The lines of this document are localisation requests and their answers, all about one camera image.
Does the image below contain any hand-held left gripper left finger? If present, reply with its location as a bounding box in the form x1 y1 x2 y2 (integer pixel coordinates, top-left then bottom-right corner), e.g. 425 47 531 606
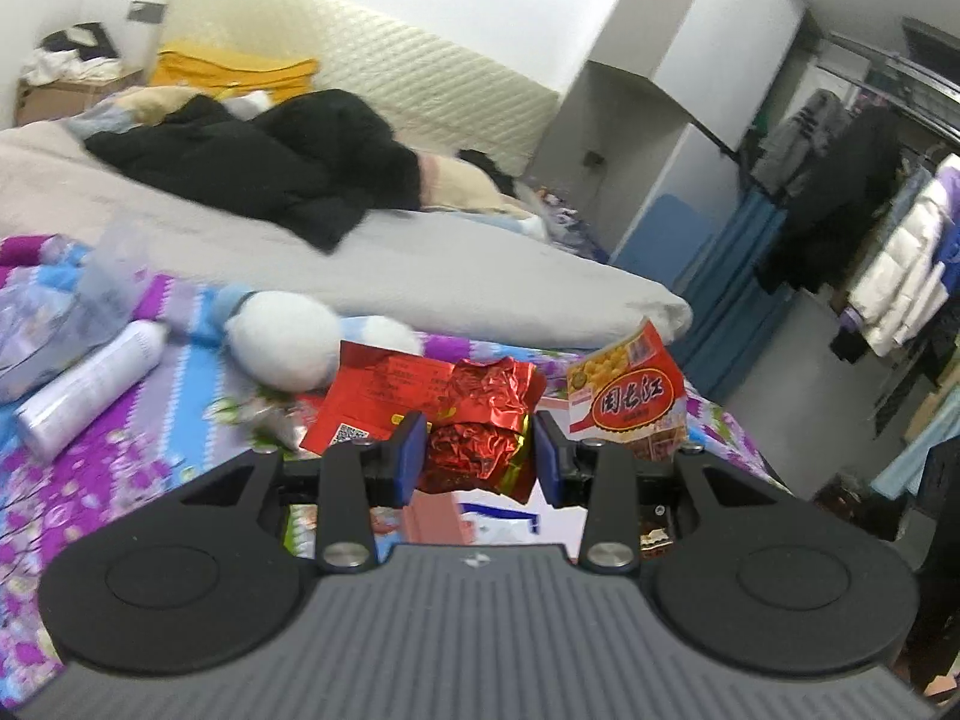
180 411 430 571

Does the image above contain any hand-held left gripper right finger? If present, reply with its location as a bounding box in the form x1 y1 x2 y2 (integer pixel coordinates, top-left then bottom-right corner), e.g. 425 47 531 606
532 409 781 572

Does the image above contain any red foil packet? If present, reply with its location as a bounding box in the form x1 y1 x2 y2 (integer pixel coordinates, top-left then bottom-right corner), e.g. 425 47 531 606
416 358 548 505

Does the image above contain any pink cardboard box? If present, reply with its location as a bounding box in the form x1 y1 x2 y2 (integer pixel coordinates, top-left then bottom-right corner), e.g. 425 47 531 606
409 491 590 563

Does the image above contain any yellow red snack packet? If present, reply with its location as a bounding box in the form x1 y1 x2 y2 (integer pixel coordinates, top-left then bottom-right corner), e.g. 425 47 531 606
566 319 689 460

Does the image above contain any white blue plush toy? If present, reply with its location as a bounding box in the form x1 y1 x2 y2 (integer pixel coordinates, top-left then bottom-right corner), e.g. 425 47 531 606
217 285 425 395

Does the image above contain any grey duvet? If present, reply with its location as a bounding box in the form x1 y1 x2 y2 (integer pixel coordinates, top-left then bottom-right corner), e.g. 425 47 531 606
0 120 695 352

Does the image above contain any blue board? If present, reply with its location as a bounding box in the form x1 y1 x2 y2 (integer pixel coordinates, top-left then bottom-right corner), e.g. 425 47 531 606
622 193 725 293

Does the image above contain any blue curtain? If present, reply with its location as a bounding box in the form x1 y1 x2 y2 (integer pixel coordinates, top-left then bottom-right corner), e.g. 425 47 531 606
679 187 796 406

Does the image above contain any beige pillow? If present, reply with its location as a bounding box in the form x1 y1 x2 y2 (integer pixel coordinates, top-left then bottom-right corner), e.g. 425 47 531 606
416 154 526 215

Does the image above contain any black jacket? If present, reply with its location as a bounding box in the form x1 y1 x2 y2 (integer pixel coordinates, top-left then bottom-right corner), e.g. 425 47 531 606
82 88 425 254

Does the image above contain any white tube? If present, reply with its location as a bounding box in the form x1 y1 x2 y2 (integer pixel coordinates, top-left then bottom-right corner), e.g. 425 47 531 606
15 319 167 458

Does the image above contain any clear plastic bag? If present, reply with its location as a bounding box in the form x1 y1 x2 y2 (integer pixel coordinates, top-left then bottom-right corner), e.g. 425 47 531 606
0 221 151 404

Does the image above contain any hanging black coat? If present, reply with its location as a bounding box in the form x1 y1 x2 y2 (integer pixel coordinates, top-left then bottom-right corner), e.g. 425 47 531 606
754 101 901 293

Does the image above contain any cream quilted headboard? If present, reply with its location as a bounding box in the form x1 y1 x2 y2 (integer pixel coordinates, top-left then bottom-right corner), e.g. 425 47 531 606
154 0 563 166

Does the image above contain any hanging white jacket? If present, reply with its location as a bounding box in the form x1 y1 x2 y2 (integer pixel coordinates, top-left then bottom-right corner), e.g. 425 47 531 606
847 154 960 357

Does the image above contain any hanging grey striped garment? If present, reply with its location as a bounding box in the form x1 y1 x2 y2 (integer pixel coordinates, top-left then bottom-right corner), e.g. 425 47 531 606
761 88 848 188

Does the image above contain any grey wardrobe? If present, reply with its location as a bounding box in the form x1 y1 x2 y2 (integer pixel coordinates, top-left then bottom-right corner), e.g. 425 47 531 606
529 0 807 286

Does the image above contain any yellow pillow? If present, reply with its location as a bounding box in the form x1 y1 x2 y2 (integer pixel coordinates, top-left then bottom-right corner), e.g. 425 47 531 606
150 41 320 106

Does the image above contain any cardboard nightstand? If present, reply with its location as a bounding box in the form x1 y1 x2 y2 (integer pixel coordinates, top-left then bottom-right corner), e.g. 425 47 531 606
15 67 143 128

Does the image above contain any clothes rack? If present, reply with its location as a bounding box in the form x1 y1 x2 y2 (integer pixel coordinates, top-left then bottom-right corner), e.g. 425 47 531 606
817 30 960 143

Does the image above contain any pile of clothes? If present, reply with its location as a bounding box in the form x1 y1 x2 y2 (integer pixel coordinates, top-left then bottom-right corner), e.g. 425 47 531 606
21 22 125 87

